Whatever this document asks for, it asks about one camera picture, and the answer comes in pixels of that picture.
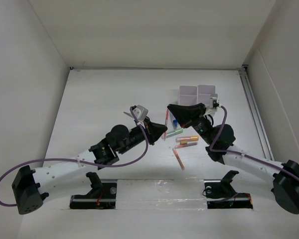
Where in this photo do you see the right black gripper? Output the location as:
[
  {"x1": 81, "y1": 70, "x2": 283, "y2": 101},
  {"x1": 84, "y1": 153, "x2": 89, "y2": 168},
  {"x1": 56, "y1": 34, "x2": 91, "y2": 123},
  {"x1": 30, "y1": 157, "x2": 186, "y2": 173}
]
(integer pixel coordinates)
[{"x1": 167, "y1": 103, "x2": 214, "y2": 145}]

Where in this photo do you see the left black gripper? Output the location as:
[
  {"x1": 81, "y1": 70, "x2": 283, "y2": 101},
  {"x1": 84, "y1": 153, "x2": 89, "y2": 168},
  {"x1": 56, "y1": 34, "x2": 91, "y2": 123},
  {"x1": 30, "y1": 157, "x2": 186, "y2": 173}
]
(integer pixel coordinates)
[{"x1": 118, "y1": 118, "x2": 166, "y2": 154}]

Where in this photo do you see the red highlighter pen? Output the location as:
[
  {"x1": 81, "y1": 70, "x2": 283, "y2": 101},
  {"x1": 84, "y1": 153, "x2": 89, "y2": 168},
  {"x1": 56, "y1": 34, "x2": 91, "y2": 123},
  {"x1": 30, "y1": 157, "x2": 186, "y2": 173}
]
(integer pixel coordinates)
[
  {"x1": 172, "y1": 148, "x2": 185, "y2": 171},
  {"x1": 163, "y1": 109, "x2": 169, "y2": 141}
]

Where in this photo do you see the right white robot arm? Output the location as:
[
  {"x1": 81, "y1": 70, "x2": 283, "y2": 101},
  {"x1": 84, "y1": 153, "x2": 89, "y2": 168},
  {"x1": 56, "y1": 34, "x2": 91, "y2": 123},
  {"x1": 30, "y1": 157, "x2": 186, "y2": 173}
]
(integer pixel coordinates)
[{"x1": 167, "y1": 103, "x2": 299, "y2": 215}]

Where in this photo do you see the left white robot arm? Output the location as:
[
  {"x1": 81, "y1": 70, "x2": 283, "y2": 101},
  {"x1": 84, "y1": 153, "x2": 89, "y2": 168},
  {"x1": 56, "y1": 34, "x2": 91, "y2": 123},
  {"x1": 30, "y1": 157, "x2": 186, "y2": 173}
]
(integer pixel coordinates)
[{"x1": 12, "y1": 119, "x2": 167, "y2": 215}]

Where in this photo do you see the blue capped glue pen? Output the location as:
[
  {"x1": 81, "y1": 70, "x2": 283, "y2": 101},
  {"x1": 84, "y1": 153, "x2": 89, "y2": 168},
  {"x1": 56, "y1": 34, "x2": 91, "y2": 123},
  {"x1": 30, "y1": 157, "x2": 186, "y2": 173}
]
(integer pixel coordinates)
[{"x1": 172, "y1": 119, "x2": 178, "y2": 129}]

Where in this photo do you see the green highlighter marker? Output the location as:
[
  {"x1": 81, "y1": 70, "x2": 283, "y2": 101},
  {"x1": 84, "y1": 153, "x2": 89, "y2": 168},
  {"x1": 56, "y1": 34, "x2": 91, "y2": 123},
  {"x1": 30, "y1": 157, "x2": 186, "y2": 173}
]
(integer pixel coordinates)
[{"x1": 161, "y1": 128, "x2": 183, "y2": 139}]

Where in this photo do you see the left white compartment container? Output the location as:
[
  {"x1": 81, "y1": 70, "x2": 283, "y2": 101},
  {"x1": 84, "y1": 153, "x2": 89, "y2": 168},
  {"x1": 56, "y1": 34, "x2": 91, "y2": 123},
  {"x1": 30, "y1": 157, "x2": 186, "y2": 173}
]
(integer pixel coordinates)
[{"x1": 178, "y1": 86, "x2": 197, "y2": 106}]

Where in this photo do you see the white compartment container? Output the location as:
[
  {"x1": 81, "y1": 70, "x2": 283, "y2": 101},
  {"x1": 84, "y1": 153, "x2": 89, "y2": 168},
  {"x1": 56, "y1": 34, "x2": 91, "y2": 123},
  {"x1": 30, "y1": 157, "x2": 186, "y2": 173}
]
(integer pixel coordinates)
[
  {"x1": 178, "y1": 86, "x2": 197, "y2": 106},
  {"x1": 197, "y1": 85, "x2": 216, "y2": 105}
]

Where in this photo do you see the orange capped marker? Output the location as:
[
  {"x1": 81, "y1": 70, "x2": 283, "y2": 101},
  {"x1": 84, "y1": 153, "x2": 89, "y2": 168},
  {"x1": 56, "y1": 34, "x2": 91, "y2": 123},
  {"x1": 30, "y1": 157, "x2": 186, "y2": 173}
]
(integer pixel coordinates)
[{"x1": 175, "y1": 135, "x2": 199, "y2": 143}]

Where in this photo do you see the right white compartment container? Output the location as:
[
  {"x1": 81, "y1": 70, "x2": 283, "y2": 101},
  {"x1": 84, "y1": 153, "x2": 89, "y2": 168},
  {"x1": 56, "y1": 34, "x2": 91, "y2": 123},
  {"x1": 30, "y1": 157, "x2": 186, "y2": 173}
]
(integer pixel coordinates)
[{"x1": 197, "y1": 85, "x2": 216, "y2": 105}]

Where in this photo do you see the yellow capped pink marker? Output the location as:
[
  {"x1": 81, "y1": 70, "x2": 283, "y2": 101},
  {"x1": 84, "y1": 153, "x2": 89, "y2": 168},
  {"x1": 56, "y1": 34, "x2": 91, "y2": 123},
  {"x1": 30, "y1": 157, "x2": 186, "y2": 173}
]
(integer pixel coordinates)
[{"x1": 174, "y1": 140, "x2": 198, "y2": 149}]

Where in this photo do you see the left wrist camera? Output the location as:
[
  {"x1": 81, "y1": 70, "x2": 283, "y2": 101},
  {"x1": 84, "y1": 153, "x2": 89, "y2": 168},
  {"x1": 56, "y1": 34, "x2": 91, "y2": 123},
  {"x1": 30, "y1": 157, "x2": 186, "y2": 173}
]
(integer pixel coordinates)
[{"x1": 129, "y1": 105, "x2": 149, "y2": 122}]

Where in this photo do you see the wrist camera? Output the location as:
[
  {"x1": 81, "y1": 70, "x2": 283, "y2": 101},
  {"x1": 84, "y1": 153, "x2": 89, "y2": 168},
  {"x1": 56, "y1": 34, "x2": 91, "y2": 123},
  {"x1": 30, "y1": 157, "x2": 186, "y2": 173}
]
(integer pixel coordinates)
[
  {"x1": 129, "y1": 105, "x2": 149, "y2": 122},
  {"x1": 207, "y1": 94, "x2": 219, "y2": 112}
]

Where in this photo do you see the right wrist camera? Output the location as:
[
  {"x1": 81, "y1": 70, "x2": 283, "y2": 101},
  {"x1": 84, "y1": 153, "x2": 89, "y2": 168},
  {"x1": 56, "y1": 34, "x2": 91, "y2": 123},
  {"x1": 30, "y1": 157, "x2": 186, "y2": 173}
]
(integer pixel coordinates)
[{"x1": 207, "y1": 94, "x2": 219, "y2": 112}]

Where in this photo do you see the aluminium side rail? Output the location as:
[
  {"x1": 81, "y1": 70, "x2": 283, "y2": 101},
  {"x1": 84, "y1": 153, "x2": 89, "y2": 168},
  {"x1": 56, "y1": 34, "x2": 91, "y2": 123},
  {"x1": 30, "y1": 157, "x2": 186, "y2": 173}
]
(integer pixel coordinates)
[{"x1": 237, "y1": 65, "x2": 275, "y2": 161}]

